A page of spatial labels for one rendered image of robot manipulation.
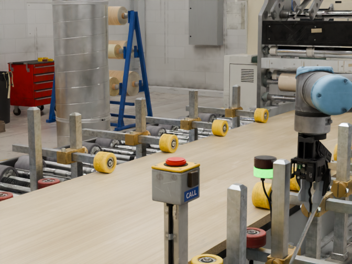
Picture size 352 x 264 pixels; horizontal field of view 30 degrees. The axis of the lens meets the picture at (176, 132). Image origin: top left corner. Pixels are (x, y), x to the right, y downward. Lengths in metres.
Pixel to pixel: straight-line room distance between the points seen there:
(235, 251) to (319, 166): 0.31
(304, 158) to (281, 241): 0.25
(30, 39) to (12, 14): 0.52
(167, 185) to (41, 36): 9.85
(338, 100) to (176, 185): 0.47
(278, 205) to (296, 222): 0.70
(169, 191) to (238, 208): 0.30
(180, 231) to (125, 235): 0.58
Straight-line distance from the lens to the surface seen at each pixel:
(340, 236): 2.26
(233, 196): 1.51
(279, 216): 1.76
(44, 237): 1.88
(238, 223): 1.52
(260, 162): 1.73
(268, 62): 4.53
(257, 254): 1.87
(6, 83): 9.34
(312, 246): 2.03
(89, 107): 5.69
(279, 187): 1.73
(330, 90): 1.51
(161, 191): 1.27
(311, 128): 1.65
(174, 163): 1.26
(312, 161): 1.66
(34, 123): 2.50
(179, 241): 1.30
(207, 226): 1.93
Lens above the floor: 1.51
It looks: 10 degrees down
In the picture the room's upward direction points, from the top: straight up
